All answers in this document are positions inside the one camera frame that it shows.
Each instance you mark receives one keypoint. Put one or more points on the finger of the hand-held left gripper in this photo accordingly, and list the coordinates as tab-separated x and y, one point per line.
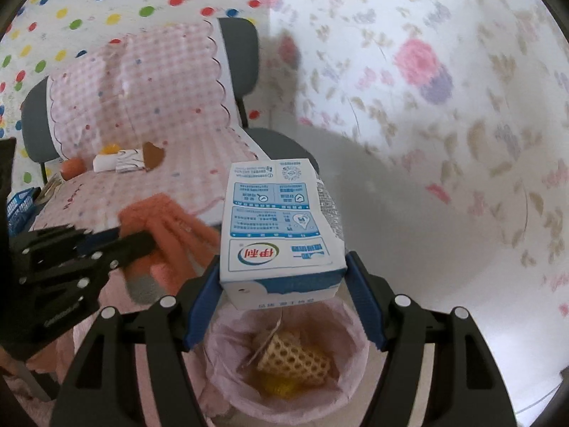
129	247
95	241

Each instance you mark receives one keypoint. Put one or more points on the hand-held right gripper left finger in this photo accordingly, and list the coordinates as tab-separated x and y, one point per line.
200	316

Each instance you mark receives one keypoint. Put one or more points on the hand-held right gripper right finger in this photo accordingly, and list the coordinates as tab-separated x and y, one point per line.
366	302

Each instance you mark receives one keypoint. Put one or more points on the bin with pink bag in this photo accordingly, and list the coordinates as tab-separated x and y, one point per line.
231	364

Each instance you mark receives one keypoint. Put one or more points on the beige foam net sleeve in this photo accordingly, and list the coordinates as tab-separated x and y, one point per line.
293	358

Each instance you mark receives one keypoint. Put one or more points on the yellow foam net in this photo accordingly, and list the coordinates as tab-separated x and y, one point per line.
278	387

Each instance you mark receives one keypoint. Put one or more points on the white blue milk carton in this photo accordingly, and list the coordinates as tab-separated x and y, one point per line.
275	213

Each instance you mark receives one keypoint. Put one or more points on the orange fruit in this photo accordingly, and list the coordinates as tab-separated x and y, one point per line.
72	168

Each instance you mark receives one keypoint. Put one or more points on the white packet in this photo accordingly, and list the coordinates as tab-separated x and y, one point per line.
104	163

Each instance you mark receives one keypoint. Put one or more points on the blue plastic basket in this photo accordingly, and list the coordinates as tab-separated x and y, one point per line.
20	209

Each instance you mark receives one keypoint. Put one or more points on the yellow fruit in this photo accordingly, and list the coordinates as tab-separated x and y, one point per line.
110	148

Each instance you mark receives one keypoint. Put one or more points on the brown flat piece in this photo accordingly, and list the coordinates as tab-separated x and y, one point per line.
153	155

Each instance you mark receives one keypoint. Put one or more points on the pink checked cloth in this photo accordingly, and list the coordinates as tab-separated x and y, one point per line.
155	75

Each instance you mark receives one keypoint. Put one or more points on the grey chair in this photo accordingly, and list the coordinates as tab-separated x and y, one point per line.
240	53

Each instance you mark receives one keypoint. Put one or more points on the balloon print sheet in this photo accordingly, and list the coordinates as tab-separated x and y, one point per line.
89	0

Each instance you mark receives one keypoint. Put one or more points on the floral print sheet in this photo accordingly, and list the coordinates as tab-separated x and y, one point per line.
422	53

